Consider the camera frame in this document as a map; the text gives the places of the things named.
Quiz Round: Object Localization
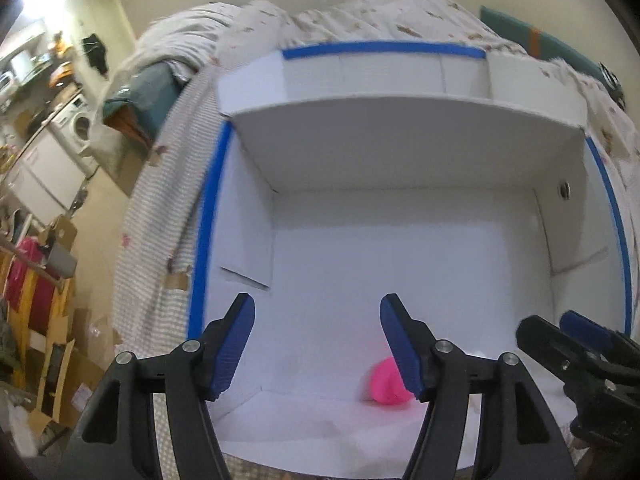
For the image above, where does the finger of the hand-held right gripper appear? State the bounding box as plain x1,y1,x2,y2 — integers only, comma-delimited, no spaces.
516,315,608,397
559,310,640,367

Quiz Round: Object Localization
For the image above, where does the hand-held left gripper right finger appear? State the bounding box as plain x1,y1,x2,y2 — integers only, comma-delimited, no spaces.
379,293,577,480

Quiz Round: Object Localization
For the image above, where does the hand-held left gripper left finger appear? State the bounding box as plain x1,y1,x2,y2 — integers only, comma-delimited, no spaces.
60,292,257,480

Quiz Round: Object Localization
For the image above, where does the bright pink sock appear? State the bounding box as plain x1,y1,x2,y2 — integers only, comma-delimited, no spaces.
369,357,416,407

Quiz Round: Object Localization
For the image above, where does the white cardboard box blue trim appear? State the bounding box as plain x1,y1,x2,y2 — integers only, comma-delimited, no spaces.
187,40,633,472

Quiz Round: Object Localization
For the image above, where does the checkered printed bedsheet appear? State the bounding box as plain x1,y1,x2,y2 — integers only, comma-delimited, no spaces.
112,0,640,346

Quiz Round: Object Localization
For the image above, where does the open cardboard box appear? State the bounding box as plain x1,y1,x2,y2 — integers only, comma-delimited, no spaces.
27,337,108,426

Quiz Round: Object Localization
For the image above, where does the grey bin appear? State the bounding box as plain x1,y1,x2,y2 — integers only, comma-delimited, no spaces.
46,239,77,279

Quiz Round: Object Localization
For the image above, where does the pink red hanging cloth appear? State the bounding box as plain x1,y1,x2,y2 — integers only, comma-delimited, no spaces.
4,236,53,313

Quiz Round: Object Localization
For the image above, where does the black white patterned item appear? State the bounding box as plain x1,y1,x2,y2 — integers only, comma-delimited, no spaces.
599,62,627,107

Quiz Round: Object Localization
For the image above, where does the white kitchen cabinet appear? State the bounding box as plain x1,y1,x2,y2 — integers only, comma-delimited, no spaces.
2,127,85,227

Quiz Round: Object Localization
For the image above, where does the teal bed end panel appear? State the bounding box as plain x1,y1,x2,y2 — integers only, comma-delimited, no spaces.
102,67,182,137

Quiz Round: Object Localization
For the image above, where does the white washing machine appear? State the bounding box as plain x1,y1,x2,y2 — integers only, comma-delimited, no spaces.
52,94,100,162

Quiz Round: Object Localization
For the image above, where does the teal pillow orange stripe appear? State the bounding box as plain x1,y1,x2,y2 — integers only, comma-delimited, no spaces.
479,5,609,82

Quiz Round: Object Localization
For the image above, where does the crumpled printed duvet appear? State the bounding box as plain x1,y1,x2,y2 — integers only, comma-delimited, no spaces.
106,2,281,111

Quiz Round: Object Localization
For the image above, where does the black hanging garment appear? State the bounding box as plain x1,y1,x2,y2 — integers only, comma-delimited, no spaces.
81,33,109,79

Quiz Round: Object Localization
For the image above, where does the wooden bed frame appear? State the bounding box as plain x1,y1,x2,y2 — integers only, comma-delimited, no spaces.
102,122,153,198

